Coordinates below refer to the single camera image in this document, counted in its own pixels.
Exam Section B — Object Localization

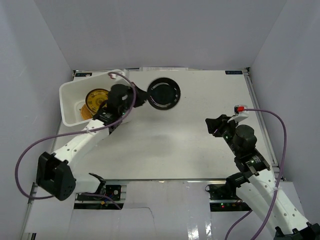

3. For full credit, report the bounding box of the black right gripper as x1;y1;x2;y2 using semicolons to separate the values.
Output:
204;114;240;156

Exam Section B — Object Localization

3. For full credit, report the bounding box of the black round plate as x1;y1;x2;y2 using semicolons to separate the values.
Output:
147;77;181;111

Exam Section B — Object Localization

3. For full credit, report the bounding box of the yellow ornate round plate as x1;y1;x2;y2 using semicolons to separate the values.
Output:
85;88;109;115

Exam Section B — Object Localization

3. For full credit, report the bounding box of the round orange woven plate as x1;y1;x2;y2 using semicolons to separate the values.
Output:
79;104;93;120

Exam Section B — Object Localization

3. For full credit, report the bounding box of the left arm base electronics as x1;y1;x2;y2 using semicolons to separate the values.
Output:
74;184;125;210

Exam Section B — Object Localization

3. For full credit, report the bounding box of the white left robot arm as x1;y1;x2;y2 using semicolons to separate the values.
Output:
36;84;150;201

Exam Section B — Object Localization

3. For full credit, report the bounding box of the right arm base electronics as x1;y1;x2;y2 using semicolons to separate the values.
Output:
204;179;251;212

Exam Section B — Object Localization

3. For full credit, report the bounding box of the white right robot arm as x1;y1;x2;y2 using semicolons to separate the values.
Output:
205;113;320;240

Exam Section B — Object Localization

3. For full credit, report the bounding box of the white plastic bin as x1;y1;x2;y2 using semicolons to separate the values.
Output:
59;71;128;127

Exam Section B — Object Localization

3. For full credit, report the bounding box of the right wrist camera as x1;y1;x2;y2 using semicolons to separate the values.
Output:
227;105;249;124

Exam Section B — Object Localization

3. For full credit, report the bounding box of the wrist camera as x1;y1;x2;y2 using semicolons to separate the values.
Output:
227;105;249;124
107;69;128;80

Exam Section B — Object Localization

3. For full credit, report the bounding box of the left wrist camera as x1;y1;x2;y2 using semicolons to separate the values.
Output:
107;69;128;80

